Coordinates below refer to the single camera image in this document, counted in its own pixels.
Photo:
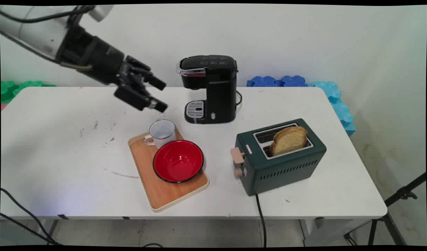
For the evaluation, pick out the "pink foam mat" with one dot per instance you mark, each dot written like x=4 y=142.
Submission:
x=3 y=106

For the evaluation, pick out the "dark tape piece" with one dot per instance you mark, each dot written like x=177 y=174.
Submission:
x=62 y=216

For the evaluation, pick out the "beige toaster lever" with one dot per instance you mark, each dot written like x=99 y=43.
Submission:
x=237 y=155

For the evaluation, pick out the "blue foam puzzle mat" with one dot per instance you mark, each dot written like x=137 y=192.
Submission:
x=265 y=81
x=294 y=81

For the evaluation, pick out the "black tripod stand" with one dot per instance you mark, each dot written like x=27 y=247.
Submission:
x=403 y=193

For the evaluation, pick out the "wooden serving tray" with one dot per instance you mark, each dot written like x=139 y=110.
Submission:
x=157 y=190

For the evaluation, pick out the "cyan foam puzzle mat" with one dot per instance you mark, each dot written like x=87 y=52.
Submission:
x=338 y=108

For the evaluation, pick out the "red bowl with black rim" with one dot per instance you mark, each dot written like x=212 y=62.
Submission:
x=178 y=162

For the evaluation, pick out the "white table leg frame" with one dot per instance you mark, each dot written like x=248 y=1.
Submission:
x=321 y=230

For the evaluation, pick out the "black single-serve coffee maker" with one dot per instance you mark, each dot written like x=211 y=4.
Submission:
x=216 y=87

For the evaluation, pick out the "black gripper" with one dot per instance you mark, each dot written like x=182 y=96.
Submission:
x=98 y=59

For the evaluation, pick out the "green foam puzzle mat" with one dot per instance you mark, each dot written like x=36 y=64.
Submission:
x=16 y=89

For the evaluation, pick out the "grey metal table leg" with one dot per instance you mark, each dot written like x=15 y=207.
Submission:
x=53 y=228

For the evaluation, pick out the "toasted bread slice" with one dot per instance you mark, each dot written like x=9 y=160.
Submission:
x=288 y=141

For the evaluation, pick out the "beige toaster knob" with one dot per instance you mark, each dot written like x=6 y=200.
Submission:
x=238 y=172

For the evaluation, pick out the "white enamel mug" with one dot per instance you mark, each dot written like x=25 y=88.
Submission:
x=162 y=134

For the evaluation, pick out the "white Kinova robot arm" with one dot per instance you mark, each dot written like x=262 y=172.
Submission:
x=32 y=33

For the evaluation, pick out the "dark green two-slot toaster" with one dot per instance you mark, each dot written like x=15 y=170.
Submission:
x=286 y=170

